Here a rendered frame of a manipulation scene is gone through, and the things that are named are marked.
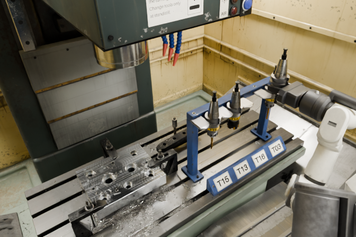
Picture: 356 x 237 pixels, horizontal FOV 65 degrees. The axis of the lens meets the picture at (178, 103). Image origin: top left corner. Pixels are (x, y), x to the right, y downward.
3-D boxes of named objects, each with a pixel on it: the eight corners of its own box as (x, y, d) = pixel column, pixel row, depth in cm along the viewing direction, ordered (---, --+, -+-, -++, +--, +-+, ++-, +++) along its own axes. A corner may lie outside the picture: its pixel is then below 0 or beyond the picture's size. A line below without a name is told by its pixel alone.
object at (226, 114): (235, 115, 106) (236, 114, 106) (225, 120, 104) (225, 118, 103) (223, 107, 111) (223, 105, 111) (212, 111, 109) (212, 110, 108)
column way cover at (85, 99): (142, 117, 158) (132, 28, 129) (56, 153, 136) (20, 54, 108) (138, 113, 162) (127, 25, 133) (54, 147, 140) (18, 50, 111)
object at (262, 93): (274, 96, 116) (274, 94, 116) (265, 100, 114) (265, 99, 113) (260, 89, 121) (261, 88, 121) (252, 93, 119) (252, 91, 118)
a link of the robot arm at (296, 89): (301, 73, 100) (334, 87, 91) (295, 96, 105) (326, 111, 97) (278, 84, 94) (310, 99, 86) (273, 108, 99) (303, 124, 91)
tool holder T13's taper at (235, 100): (236, 100, 111) (237, 85, 108) (243, 106, 108) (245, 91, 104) (227, 103, 110) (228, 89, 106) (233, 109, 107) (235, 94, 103)
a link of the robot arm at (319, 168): (347, 153, 89) (322, 206, 92) (313, 139, 93) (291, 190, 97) (350, 161, 79) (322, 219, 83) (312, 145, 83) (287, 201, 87)
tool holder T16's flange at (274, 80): (277, 76, 105) (278, 70, 103) (292, 82, 101) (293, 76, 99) (266, 81, 102) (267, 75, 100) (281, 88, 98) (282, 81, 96)
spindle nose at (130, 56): (138, 44, 94) (134, 7, 88) (157, 62, 83) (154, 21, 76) (90, 54, 89) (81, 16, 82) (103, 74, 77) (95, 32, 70)
